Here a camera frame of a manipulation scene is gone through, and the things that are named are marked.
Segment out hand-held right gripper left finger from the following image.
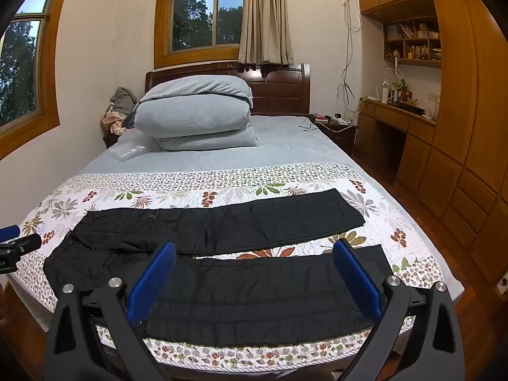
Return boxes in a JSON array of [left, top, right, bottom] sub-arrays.
[[45, 241, 177, 381]]

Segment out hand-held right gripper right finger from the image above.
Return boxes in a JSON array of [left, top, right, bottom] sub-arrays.
[[332, 238, 465, 381]]

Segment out black pants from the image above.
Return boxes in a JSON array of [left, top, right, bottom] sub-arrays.
[[43, 189, 394, 346]]

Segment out white floral quilt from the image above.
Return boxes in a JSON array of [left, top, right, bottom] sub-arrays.
[[8, 163, 461, 371]]

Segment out clear plastic bag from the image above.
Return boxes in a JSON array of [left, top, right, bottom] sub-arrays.
[[112, 142, 148, 163]]

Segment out light blue bedsheet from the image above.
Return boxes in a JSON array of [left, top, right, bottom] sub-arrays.
[[81, 114, 358, 176]]

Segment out wooden framed window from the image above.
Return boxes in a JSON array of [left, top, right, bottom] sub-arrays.
[[0, 0, 73, 160], [153, 0, 295, 70]]

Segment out wooden built-in desk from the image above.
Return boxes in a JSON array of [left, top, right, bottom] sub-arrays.
[[354, 98, 438, 186]]

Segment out light blue folded duvet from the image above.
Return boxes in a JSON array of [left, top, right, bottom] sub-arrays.
[[134, 75, 259, 152]]

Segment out grey garment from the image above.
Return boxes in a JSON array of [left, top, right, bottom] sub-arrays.
[[110, 86, 138, 115]]

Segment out black laptop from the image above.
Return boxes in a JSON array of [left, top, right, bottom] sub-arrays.
[[394, 101, 426, 114]]

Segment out wooden wardrobe unit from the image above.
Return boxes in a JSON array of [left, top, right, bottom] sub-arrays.
[[356, 0, 508, 295]]

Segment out white desk lamp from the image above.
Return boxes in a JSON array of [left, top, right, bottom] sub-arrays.
[[383, 57, 410, 89]]

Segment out wooden cubby shelf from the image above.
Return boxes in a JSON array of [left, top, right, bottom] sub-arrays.
[[383, 17, 443, 69]]

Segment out row of books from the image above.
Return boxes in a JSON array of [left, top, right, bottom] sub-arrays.
[[386, 22, 416, 41]]

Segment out beige curtain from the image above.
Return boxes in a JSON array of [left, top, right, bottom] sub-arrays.
[[237, 0, 295, 65]]

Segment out dark wooden bed frame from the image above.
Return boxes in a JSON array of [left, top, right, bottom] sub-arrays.
[[0, 63, 461, 381]]

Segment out hanging wall cables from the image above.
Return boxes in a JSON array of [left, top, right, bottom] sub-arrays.
[[337, 0, 364, 117]]

